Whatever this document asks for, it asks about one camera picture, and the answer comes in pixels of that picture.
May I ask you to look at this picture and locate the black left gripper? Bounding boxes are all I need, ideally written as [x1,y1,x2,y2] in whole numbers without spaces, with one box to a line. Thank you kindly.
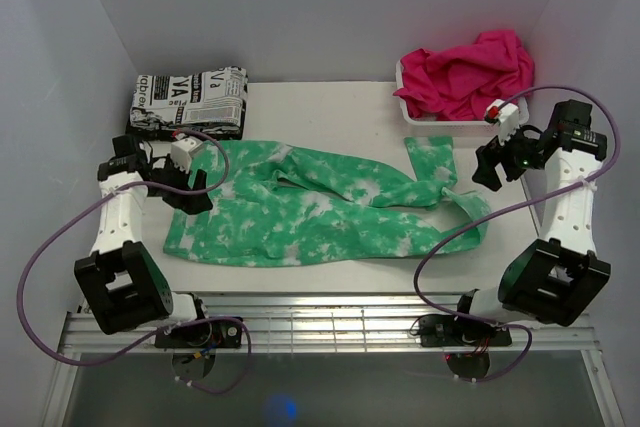
[147,154,214,215]

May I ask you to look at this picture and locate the green white tie-dye trousers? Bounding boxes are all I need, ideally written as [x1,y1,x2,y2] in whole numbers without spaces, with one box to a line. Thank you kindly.
[163,136,491,267]

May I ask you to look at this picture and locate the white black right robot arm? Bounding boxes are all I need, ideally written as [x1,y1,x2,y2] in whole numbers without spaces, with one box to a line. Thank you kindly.
[451,100,611,344]

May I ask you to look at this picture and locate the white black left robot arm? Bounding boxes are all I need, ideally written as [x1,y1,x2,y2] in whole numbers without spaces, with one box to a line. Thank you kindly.
[74,135,212,347]

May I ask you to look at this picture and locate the newspaper print folded trousers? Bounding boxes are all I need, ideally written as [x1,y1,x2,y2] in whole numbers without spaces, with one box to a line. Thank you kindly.
[126,66,248,142]

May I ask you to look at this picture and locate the pink crumpled trousers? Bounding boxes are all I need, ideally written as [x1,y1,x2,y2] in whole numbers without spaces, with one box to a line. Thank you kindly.
[394,29,535,122]

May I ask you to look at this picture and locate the white plastic basket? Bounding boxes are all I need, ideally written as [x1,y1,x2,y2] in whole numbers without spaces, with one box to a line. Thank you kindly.
[395,60,529,138]

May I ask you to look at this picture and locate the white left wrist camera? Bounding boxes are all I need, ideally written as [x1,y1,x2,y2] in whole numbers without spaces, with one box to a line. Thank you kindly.
[169,136,204,173]

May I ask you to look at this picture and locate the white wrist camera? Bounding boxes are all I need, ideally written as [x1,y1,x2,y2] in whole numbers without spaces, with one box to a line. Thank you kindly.
[169,136,204,173]
[484,99,529,145]

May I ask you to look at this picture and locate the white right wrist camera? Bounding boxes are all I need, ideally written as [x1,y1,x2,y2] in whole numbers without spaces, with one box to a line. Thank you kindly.
[484,99,529,145]

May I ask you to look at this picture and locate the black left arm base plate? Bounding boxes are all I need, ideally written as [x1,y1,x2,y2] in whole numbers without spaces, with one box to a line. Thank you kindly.
[154,317,243,350]

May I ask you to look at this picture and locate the aluminium rail frame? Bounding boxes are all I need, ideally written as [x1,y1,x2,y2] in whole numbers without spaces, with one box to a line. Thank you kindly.
[60,293,600,355]

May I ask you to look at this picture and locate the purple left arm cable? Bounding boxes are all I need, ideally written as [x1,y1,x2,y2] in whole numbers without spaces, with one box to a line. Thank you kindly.
[16,129,254,396]

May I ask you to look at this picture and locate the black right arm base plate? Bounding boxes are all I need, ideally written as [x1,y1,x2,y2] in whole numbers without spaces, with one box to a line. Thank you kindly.
[417,314,512,347]

